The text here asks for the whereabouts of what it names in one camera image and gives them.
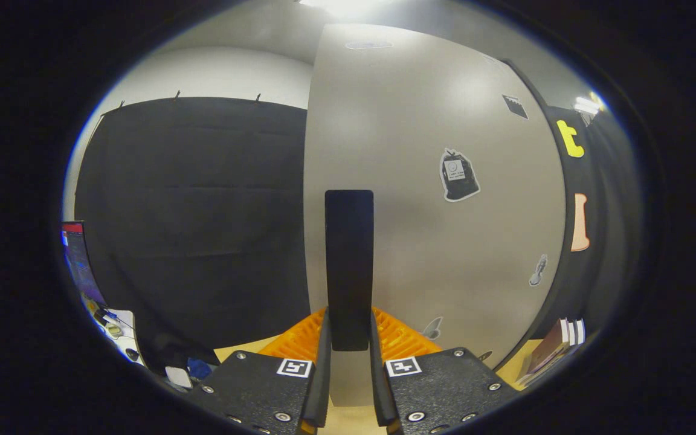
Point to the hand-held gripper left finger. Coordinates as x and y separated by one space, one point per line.
322 386

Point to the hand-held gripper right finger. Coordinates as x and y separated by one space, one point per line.
379 393

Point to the beige cabinet door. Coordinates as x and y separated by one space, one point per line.
420 254

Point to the small blue object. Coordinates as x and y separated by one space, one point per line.
200 368

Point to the small white object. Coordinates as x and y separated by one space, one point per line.
177 377

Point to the white book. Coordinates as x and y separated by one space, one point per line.
571 332

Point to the black backdrop cloth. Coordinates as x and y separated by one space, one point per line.
203 211

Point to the computer monitor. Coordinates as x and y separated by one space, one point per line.
79 260

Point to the ceiling light panel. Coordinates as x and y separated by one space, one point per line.
588 104
345 6

